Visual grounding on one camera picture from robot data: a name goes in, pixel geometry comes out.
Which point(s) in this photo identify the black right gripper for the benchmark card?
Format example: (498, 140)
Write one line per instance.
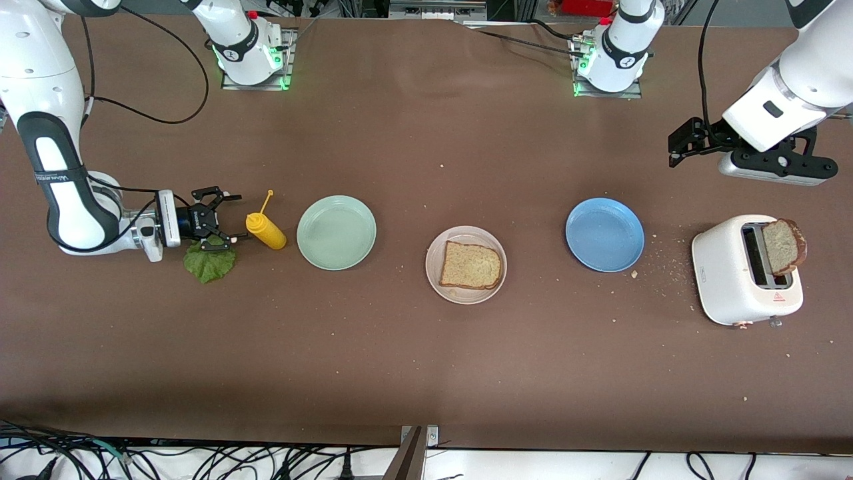
(188, 219)

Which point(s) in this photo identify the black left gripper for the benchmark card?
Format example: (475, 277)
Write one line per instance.
(710, 137)

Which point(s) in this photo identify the yellow squeeze bottle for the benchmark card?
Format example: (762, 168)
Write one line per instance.
(268, 233)

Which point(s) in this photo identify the brown bread slice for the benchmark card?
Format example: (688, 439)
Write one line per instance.
(470, 265)
(783, 246)

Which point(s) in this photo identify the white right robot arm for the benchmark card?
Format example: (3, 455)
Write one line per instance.
(40, 66)

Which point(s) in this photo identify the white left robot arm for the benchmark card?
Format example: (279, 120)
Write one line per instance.
(623, 46)

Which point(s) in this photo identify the light green plate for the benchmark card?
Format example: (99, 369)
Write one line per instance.
(336, 233)

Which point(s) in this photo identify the blue plate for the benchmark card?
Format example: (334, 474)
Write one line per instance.
(605, 234)

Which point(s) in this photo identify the beige plate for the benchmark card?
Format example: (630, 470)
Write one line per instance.
(466, 296)

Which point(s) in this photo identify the green lettuce leaf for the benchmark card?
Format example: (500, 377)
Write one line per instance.
(210, 266)

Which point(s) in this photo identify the white toaster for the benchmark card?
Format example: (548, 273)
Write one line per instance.
(726, 280)

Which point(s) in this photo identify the red box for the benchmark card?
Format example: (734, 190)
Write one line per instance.
(586, 6)

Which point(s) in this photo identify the black power plug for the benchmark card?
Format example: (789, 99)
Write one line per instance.
(346, 470)

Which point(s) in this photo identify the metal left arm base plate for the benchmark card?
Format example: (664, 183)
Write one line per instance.
(633, 94)

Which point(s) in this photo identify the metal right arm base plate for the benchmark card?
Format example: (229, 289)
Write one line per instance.
(289, 60)

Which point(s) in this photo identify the grey metal frame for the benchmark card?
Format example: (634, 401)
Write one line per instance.
(433, 10)

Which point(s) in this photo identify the metal table edge bracket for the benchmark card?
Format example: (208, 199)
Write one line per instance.
(418, 440)

